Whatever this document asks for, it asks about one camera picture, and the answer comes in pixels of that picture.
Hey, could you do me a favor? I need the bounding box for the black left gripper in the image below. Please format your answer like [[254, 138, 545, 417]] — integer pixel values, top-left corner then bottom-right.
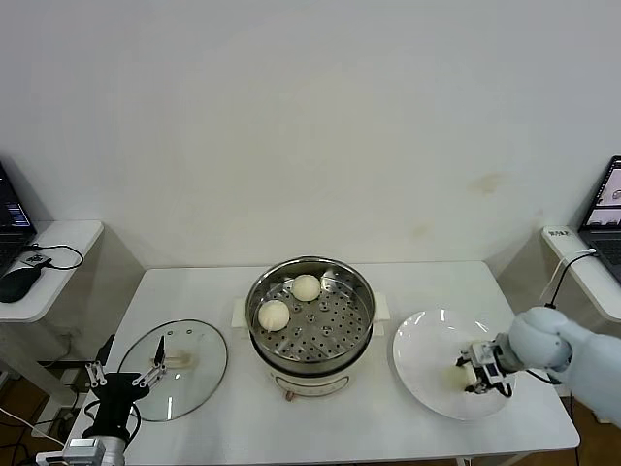
[[81, 333, 170, 441]]

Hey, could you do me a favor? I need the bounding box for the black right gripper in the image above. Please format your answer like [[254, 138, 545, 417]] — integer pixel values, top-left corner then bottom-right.
[[454, 334, 518, 398]]

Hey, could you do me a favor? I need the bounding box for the white steamed baozi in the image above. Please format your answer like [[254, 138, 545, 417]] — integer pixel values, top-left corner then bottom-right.
[[290, 274, 321, 302], [440, 366, 479, 393], [257, 299, 291, 333]]

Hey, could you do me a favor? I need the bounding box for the round glass pot lid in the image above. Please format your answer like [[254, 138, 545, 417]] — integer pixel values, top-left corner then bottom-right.
[[117, 318, 229, 422]]

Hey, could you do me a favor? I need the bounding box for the perforated steel steamer basket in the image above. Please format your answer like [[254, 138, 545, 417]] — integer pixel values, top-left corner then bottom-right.
[[231, 255, 392, 363]]

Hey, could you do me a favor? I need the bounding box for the round white plate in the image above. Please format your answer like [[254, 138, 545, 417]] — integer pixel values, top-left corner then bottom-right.
[[391, 308, 517, 421]]

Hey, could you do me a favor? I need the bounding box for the black computer mouse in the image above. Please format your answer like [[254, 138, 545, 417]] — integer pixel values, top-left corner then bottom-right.
[[0, 265, 43, 304]]

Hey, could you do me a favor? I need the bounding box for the small box with QR code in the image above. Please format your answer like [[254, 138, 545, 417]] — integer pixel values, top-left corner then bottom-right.
[[18, 251, 52, 269]]

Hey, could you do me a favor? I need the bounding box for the white side desk with mouse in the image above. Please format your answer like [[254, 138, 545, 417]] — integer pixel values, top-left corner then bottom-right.
[[0, 220, 147, 404]]

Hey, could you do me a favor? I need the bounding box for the cream electric pot base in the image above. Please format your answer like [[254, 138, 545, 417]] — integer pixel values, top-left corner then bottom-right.
[[249, 324, 375, 404]]

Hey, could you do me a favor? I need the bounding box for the black laptop with dark screen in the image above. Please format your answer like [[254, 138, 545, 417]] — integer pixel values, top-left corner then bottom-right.
[[0, 159, 39, 276]]

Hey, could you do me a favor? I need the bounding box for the grey laptop with bright screen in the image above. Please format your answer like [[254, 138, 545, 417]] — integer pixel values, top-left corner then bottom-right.
[[576, 154, 621, 283]]

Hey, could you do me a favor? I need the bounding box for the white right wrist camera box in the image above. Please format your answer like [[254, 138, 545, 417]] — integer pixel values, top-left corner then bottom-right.
[[466, 341, 506, 389]]

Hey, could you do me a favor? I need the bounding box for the thin black desk cable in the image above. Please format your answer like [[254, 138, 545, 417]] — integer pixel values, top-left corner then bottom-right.
[[21, 241, 84, 271]]

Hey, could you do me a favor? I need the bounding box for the white floor cable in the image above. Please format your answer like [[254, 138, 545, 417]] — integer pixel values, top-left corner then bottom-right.
[[0, 406, 65, 446]]

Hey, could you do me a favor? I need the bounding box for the white flat cable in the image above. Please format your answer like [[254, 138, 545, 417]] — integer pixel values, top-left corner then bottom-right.
[[539, 247, 599, 305]]

